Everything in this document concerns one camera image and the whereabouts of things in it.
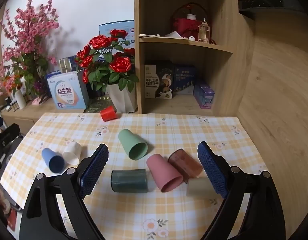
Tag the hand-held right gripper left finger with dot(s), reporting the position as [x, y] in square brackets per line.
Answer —
[94, 171]

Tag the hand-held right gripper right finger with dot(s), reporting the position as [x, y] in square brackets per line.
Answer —
[212, 171]

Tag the beige cup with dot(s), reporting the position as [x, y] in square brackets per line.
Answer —
[197, 188]

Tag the brown translucent cup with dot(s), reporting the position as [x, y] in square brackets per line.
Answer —
[185, 165]

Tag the white cup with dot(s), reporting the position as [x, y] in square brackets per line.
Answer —
[72, 151]

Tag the dark teal translucent cup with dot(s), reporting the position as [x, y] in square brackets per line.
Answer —
[129, 180]

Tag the blue cup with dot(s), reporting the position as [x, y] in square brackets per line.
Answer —
[51, 158]

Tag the green cup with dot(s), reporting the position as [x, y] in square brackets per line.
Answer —
[131, 142]

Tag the pink cup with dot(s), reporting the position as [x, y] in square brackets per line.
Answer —
[161, 171]

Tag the red cup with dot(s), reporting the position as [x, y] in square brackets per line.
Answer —
[108, 114]

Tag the yellow checked floral tablecloth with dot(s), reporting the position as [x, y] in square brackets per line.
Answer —
[149, 212]

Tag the purple box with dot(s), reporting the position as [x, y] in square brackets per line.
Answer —
[203, 96]

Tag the white faceted vase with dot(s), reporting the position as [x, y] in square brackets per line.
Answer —
[121, 100]

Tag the white and blue carton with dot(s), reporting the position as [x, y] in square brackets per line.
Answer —
[66, 92]

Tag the low wooden cabinet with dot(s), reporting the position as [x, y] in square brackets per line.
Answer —
[24, 117]

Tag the wooden shelf unit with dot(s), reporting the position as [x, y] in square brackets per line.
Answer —
[228, 80]

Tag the black equipment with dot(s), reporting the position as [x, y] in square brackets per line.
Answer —
[8, 132]

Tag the dark blue box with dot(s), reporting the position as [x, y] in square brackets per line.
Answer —
[185, 78]

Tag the dark moon print box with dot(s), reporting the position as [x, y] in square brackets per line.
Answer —
[166, 80]

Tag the row of small bottles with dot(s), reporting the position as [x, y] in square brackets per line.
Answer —
[11, 106]

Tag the white and black snack box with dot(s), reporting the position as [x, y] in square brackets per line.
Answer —
[152, 82]

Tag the gold jar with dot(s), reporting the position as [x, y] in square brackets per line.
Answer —
[65, 65]

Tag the red artificial rose bouquet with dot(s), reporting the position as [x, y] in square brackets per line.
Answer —
[120, 63]

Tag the small white round object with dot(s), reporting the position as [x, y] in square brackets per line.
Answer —
[191, 39]

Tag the clear perfume bottle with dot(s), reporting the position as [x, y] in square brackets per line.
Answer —
[203, 31]

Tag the blue flat box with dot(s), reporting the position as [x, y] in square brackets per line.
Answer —
[106, 28]

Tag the red gift basket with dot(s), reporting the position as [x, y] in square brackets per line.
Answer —
[186, 27]

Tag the stack of papers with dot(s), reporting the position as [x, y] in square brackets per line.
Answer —
[154, 36]

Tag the pink artificial blossom branches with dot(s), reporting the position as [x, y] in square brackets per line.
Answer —
[31, 30]

